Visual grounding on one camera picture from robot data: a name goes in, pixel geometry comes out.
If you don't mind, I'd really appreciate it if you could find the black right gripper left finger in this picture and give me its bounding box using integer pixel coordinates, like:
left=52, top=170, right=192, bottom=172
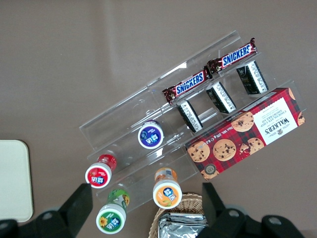
left=0, top=182, right=94, bottom=238

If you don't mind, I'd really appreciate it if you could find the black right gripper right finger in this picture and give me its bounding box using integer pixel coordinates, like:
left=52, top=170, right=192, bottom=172
left=198, top=182, right=305, bottom=238

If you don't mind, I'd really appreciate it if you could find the woven wicker basket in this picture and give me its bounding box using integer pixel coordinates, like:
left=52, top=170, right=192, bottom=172
left=149, top=193, right=206, bottom=238

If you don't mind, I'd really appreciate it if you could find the white plastic tray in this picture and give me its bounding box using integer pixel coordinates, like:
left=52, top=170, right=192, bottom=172
left=0, top=140, right=34, bottom=224

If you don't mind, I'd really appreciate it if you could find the green gum bottle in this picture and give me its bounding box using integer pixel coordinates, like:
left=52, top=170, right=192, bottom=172
left=96, top=188, right=131, bottom=235

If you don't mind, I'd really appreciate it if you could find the silver foil packet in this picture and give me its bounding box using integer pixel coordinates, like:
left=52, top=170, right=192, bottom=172
left=157, top=212, right=209, bottom=238

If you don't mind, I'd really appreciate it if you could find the red gum bottle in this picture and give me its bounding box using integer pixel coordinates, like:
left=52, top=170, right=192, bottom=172
left=85, top=153, right=117, bottom=189

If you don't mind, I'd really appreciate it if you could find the orange gum bottle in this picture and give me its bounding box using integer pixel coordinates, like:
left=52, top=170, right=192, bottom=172
left=152, top=167, right=183, bottom=209

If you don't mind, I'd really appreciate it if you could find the red tartan Walkers shortbread box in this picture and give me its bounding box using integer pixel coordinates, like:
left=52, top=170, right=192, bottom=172
left=184, top=87, right=306, bottom=181

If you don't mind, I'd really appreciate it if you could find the clear acrylic tiered display shelf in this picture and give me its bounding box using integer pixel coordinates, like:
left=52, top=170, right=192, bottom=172
left=78, top=29, right=308, bottom=214

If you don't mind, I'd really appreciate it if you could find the purple gum bottle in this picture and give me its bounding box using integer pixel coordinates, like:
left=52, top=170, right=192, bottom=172
left=137, top=119, right=164, bottom=149

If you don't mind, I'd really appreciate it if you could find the small black white snack box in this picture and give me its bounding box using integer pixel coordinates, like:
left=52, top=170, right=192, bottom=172
left=206, top=81, right=237, bottom=114
left=236, top=60, right=269, bottom=96
left=176, top=99, right=204, bottom=133

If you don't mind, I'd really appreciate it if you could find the Snickers chocolate bar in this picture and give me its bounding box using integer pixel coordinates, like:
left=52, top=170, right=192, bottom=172
left=207, top=37, right=259, bottom=74
left=162, top=67, right=213, bottom=105

